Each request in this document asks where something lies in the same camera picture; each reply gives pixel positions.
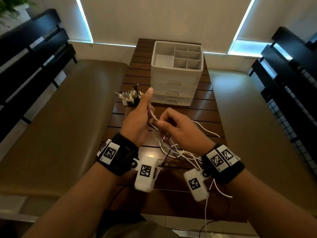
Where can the black left wristband with markers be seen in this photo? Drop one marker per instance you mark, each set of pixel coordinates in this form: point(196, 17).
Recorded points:
point(121, 158)

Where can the black right wristband with markers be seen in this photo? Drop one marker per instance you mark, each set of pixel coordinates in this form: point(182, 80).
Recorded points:
point(230, 171)

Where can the person's left hand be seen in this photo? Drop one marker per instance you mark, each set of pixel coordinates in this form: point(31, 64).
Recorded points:
point(136, 123)

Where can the person's left forearm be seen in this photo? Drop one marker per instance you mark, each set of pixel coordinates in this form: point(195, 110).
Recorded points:
point(69, 203)

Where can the person's dark trouser leg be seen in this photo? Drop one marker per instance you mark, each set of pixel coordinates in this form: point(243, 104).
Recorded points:
point(119, 218)

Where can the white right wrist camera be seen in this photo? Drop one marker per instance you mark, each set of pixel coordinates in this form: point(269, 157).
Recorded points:
point(198, 193)

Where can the white drawer organizer box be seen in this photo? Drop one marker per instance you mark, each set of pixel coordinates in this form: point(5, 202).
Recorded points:
point(173, 76)

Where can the person's right forearm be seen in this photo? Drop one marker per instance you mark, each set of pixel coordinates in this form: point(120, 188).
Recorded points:
point(272, 203)

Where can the black wristband with markers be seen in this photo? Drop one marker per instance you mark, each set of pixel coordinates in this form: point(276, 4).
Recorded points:
point(230, 171)
point(121, 158)

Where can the beige roller blind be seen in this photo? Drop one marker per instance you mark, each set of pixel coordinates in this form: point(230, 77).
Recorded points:
point(62, 19)
point(161, 19)

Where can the wooden slatted table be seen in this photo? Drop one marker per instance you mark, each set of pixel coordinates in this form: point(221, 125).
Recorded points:
point(133, 79)

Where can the person's right hand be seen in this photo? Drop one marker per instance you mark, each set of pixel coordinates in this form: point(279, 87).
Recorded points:
point(188, 133)

